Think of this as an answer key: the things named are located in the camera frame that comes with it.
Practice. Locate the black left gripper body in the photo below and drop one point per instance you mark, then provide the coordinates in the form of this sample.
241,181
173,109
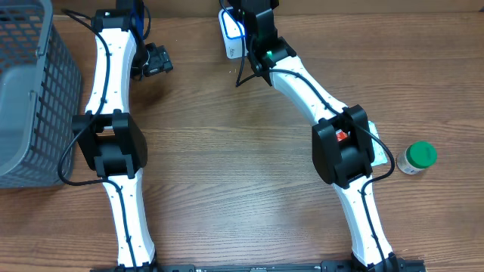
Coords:
158,60

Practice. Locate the red snack bar wrapper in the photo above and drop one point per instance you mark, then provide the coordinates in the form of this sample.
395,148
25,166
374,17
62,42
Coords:
341,135

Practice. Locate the teal tissue pack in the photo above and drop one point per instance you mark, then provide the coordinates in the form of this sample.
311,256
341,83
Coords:
379,153

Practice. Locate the green bottle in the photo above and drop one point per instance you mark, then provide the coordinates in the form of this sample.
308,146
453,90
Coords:
417,157

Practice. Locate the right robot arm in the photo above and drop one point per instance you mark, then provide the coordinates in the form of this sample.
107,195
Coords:
342,143

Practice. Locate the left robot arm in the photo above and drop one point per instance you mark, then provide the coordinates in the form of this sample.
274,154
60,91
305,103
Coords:
112,144

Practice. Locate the white barcode scanner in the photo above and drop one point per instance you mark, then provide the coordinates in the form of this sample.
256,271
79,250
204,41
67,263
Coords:
233,34

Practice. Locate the grey plastic mesh basket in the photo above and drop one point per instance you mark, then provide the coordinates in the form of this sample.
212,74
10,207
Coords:
41,88

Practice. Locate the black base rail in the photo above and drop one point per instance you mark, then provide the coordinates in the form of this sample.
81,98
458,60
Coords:
401,265

